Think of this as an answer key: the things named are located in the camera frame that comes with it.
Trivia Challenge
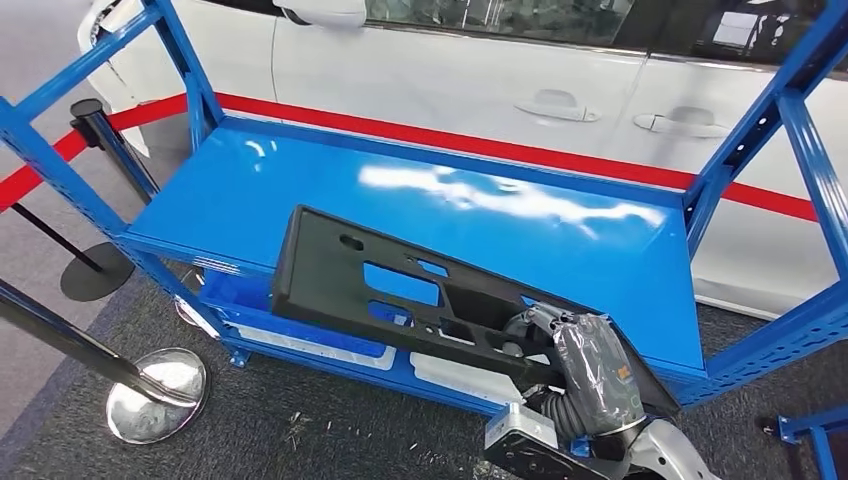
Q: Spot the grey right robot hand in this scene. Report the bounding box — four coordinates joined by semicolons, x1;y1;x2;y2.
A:
501;303;648;439

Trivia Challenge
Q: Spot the black plastic panel part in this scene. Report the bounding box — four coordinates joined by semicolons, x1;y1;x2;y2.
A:
270;205;682;420

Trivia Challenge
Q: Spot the blue metal shelf rack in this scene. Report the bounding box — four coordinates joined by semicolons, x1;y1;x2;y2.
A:
0;0;848;420

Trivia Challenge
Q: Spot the small blue metal rack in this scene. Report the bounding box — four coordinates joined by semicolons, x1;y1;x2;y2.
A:
760;404;848;480

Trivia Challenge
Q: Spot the red barrier belt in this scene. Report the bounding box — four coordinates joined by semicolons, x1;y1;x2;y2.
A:
109;92;820;224
0;127;89;214

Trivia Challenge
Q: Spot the white car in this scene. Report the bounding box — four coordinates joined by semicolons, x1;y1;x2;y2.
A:
76;0;848;323

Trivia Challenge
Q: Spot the blue plastic bin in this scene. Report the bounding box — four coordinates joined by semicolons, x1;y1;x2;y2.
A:
198;268;393;360

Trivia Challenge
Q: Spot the thin black stanchion, black base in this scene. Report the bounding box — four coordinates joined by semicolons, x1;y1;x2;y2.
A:
9;201;136;304

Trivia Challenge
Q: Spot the black stanchion with chrome base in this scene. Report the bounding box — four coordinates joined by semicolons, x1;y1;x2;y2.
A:
68;98;221;340
0;278;211;446

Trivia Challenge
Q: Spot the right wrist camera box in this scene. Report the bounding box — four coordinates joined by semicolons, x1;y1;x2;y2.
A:
483;402;601;480

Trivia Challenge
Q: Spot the white car door handle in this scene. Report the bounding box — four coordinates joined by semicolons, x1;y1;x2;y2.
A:
513;88;603;125
632;106;731;140

